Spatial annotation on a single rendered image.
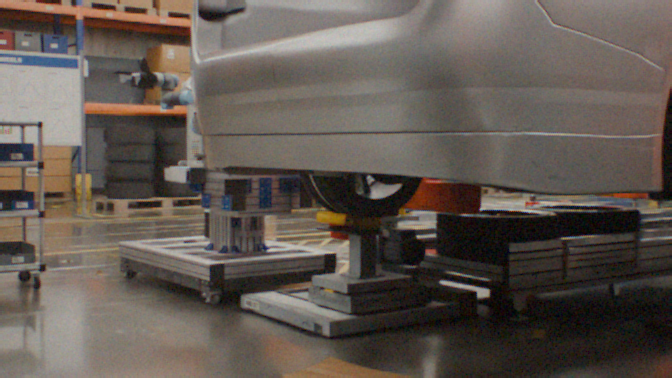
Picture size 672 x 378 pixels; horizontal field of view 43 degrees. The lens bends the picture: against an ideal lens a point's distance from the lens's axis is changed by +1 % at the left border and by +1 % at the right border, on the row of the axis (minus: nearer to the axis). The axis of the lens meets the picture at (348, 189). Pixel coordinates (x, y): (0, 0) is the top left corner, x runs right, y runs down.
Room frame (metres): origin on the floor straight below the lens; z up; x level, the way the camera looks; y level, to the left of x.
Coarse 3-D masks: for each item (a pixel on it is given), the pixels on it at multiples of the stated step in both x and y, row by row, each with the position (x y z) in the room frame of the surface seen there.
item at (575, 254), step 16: (544, 240) 4.25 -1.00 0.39; (560, 240) 4.31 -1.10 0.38; (576, 240) 4.38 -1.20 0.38; (592, 240) 4.46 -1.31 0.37; (608, 240) 4.54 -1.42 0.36; (624, 240) 4.62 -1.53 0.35; (656, 240) 4.79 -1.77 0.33; (512, 256) 4.10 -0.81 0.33; (528, 256) 4.17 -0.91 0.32; (544, 256) 4.24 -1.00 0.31; (560, 256) 4.32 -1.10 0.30; (576, 256) 4.38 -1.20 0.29; (592, 256) 4.46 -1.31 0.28
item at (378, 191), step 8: (360, 176) 4.18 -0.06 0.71; (344, 184) 3.89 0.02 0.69; (368, 184) 4.20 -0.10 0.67; (376, 184) 4.25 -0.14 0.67; (384, 184) 4.21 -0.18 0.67; (400, 184) 4.11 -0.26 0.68; (352, 192) 3.91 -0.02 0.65; (368, 192) 4.20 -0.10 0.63; (376, 192) 4.16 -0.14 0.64; (384, 192) 4.12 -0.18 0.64; (392, 192) 4.08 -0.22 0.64; (368, 200) 3.97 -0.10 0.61; (376, 200) 4.00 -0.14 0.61; (384, 200) 4.02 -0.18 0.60
